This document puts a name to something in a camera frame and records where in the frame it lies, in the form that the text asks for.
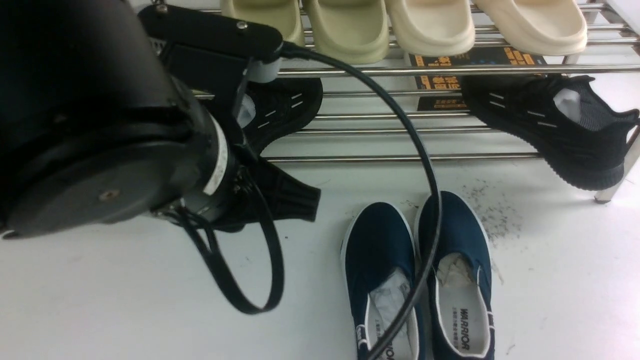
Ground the black knit sneaker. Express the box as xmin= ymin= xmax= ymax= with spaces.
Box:
xmin=237 ymin=78 xmax=323 ymax=223
xmin=461 ymin=74 xmax=639 ymax=191

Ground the black camera cable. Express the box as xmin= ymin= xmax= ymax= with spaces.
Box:
xmin=172 ymin=42 xmax=443 ymax=360

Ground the left black knit sneaker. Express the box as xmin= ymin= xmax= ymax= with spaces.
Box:
xmin=237 ymin=78 xmax=323 ymax=223

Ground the cream slipper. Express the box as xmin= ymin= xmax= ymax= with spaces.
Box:
xmin=473 ymin=0 xmax=588 ymax=56
xmin=385 ymin=0 xmax=476 ymax=57

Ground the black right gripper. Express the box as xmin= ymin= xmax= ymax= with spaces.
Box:
xmin=160 ymin=42 xmax=259 ymax=226

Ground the right cream slipper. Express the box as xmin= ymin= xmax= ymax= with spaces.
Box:
xmin=473 ymin=0 xmax=588 ymax=56

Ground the black and orange book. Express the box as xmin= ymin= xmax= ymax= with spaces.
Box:
xmin=404 ymin=46 xmax=547 ymax=112

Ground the olive green slipper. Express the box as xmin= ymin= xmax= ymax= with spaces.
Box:
xmin=220 ymin=0 xmax=306 ymax=47
xmin=302 ymin=0 xmax=390 ymax=65

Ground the left olive green slipper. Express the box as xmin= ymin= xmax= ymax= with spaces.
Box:
xmin=220 ymin=0 xmax=306 ymax=47

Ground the stainless steel shoe rack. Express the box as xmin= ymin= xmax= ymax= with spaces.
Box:
xmin=150 ymin=0 xmax=640 ymax=205

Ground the wrist camera with black bracket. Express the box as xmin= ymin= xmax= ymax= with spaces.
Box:
xmin=137 ymin=3 xmax=284 ymax=84

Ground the right olive green slipper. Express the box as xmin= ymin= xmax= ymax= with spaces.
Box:
xmin=302 ymin=0 xmax=390 ymax=65

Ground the right black knit sneaker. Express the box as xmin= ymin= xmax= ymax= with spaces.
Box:
xmin=461 ymin=74 xmax=639 ymax=191

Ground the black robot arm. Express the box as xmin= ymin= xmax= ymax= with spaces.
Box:
xmin=1 ymin=0 xmax=268 ymax=239

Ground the left cream slipper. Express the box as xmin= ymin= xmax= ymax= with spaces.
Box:
xmin=385 ymin=0 xmax=476 ymax=57

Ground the navy slip-on shoe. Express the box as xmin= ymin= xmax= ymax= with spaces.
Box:
xmin=340 ymin=202 xmax=417 ymax=360
xmin=417 ymin=191 xmax=496 ymax=360

